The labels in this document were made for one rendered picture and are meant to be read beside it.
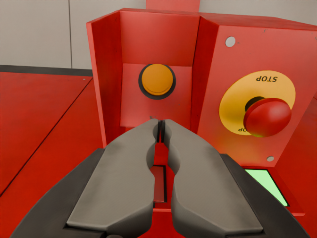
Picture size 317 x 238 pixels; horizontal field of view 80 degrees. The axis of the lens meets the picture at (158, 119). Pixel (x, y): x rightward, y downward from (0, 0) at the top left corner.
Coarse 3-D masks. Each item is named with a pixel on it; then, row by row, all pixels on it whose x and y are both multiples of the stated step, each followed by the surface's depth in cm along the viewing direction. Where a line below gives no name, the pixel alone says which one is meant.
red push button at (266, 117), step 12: (252, 108) 16; (264, 108) 16; (276, 108) 16; (288, 108) 16; (252, 120) 16; (264, 120) 16; (276, 120) 16; (288, 120) 17; (252, 132) 17; (264, 132) 17; (276, 132) 17
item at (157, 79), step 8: (160, 64) 23; (144, 72) 23; (152, 72) 23; (160, 72) 23; (168, 72) 23; (144, 80) 23; (152, 80) 23; (160, 80) 23; (168, 80) 23; (144, 88) 24; (152, 88) 23; (160, 88) 23; (168, 88) 23
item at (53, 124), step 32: (0, 96) 68; (32, 96) 69; (64, 96) 71; (0, 128) 53; (32, 128) 54; (64, 128) 55; (96, 128) 55; (128, 128) 56; (0, 160) 44; (32, 160) 44; (64, 160) 45; (160, 160) 46; (288, 160) 49; (0, 192) 37; (32, 192) 37; (0, 224) 32; (160, 224) 33
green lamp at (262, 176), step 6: (252, 174) 22; (258, 174) 22; (264, 174) 22; (258, 180) 21; (264, 180) 22; (270, 180) 22; (264, 186) 21; (270, 186) 21; (270, 192) 20; (276, 192) 20; (282, 198) 20
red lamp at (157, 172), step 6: (150, 168) 22; (156, 168) 22; (162, 168) 22; (156, 174) 21; (162, 174) 21; (156, 180) 21; (162, 180) 21; (156, 186) 20; (162, 186) 20; (156, 192) 20; (162, 192) 20; (156, 198) 19; (162, 198) 19
